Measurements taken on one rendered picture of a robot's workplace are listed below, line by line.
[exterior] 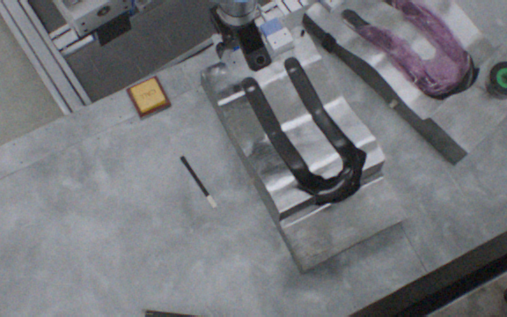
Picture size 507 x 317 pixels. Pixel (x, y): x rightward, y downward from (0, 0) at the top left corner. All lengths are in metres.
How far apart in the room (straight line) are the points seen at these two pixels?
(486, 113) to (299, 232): 0.50
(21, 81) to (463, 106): 1.56
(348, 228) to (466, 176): 0.33
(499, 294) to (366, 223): 0.36
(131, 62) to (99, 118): 0.70
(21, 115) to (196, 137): 1.05
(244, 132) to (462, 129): 0.48
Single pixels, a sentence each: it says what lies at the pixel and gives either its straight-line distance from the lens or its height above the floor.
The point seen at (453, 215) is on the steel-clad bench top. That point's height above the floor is 0.80.
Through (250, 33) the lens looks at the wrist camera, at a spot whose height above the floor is 1.10.
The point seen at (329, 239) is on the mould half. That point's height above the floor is 0.86.
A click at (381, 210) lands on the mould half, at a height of 0.86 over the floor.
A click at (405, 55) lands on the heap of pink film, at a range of 1.83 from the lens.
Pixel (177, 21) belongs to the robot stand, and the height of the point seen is 0.21.
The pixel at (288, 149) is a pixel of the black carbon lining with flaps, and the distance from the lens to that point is 1.74.
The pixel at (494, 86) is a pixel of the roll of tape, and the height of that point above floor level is 0.95.
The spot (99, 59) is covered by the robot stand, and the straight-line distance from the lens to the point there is 2.56.
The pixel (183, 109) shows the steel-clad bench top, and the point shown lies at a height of 0.80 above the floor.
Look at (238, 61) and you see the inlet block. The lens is 1.75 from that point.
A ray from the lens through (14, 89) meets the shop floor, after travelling 2.80.
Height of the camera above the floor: 2.57
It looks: 75 degrees down
